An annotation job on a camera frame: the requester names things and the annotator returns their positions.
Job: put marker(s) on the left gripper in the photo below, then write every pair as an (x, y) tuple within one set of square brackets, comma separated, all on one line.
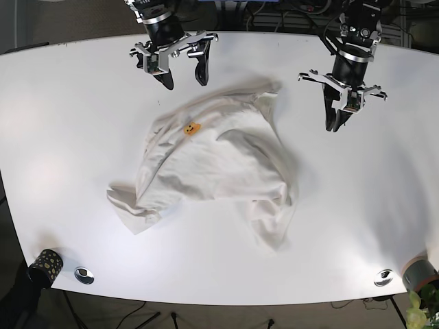
[(344, 89)]

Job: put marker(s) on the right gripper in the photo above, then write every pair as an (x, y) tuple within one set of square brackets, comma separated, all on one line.
[(154, 58)]

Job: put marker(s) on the white T-shirt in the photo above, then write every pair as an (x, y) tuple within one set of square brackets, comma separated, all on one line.
[(220, 147)]

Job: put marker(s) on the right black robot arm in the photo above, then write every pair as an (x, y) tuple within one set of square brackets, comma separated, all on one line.
[(168, 40)]

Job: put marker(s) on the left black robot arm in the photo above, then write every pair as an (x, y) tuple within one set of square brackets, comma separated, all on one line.
[(360, 31)]

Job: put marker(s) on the right metal table grommet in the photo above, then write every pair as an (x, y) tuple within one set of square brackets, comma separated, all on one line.
[(383, 278)]

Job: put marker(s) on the metal table grommet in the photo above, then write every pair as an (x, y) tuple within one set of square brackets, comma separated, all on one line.
[(383, 278), (84, 275)]

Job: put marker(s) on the grey plant pot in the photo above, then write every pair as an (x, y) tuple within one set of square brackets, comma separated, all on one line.
[(419, 272)]

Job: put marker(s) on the left metal table grommet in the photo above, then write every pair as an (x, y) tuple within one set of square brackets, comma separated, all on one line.
[(84, 275)]

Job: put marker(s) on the black floral cup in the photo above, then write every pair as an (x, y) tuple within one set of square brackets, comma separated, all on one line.
[(45, 269)]

